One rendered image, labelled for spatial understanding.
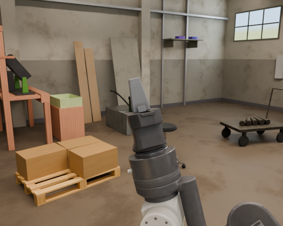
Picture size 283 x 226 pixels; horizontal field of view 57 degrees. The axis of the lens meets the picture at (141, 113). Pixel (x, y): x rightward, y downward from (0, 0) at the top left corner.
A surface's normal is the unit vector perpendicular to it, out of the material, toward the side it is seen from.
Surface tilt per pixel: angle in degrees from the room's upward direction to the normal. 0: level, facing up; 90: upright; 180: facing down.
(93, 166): 90
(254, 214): 54
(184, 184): 83
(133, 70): 77
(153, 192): 84
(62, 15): 90
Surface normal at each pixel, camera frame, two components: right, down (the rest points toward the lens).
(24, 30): 0.52, 0.18
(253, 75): -0.85, 0.11
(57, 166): 0.69, 0.15
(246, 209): -0.38, -0.43
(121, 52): 0.51, -0.05
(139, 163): -0.58, 0.18
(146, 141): 0.10, 0.03
